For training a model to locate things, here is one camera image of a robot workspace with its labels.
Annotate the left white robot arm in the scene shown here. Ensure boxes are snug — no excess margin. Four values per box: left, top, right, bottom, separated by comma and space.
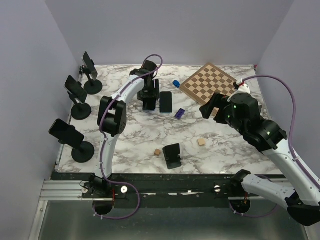
89, 59, 160, 198

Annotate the far left round stand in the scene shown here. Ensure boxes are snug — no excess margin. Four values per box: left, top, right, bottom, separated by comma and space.
81, 65, 103, 95

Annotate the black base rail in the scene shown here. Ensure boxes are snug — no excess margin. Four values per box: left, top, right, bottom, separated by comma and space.
51, 172, 254, 212

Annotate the round stand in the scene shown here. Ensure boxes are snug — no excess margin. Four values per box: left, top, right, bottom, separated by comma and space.
68, 92, 92, 121
81, 65, 103, 95
58, 136, 95, 164

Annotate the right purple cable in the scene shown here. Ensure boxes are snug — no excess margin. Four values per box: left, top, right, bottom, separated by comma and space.
229, 75, 320, 218

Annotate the far left phone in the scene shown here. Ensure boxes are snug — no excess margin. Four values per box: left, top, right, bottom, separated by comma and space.
82, 51, 98, 81

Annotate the brown wooden cube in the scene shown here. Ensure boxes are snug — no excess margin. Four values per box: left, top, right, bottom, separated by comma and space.
154, 149, 161, 156

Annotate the blue plastic cap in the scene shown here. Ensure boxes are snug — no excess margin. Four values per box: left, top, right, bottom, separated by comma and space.
172, 80, 180, 88

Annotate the aluminium extrusion rail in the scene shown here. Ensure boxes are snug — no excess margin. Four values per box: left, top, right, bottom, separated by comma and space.
40, 178, 292, 202

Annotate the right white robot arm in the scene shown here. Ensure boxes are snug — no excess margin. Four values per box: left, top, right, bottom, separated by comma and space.
199, 93, 320, 227

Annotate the wooden chessboard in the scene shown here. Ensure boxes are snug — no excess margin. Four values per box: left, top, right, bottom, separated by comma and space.
179, 63, 237, 106

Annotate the near left round stand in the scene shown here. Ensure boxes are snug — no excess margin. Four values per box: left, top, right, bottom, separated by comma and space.
58, 136, 95, 164

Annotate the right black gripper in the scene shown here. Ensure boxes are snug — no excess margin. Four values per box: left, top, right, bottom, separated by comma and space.
199, 91, 246, 135

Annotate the black folding phone stand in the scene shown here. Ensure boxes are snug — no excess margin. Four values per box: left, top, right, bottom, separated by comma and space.
162, 143, 182, 170

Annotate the middle left phone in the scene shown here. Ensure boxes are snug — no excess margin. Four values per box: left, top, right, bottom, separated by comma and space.
64, 75, 88, 104

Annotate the purple lego brick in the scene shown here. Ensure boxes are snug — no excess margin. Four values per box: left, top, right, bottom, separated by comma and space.
174, 108, 185, 120

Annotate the middle left round stand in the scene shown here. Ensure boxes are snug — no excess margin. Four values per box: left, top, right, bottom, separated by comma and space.
68, 92, 92, 121

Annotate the light wooden cube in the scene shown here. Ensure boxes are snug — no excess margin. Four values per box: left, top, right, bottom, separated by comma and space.
197, 138, 206, 146

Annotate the black phone blue edge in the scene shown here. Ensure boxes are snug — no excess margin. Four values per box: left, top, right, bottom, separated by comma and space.
159, 91, 173, 114

